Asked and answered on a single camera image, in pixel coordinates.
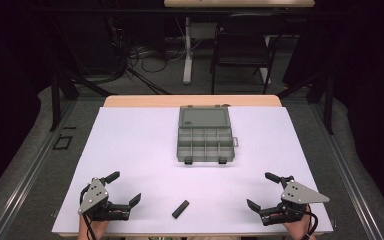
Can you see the metal floor rail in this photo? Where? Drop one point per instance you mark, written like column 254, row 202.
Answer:
column 350, row 180
column 30, row 173

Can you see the white table mat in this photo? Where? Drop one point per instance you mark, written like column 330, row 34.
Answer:
column 140, row 150

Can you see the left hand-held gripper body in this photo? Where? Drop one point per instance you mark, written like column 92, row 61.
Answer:
column 93, row 196

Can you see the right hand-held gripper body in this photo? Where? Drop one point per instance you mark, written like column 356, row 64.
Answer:
column 296, row 195

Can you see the wooden table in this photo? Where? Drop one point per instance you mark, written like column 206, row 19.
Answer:
column 193, row 100

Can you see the person's left hand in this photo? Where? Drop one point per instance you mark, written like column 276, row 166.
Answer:
column 91, row 230

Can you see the black folding chair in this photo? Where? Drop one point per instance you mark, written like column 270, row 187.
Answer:
column 243, row 46

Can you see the person's right hand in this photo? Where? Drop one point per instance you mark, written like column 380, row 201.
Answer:
column 295, row 228

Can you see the grey plastic compartment box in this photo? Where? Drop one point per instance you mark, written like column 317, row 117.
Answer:
column 205, row 133

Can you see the small black bar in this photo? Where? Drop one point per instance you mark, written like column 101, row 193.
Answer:
column 180, row 209

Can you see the black metal stand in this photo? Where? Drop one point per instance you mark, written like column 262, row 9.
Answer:
column 328, row 100
column 56, row 100

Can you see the white-legged wooden desk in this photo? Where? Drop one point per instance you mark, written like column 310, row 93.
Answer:
column 236, row 3

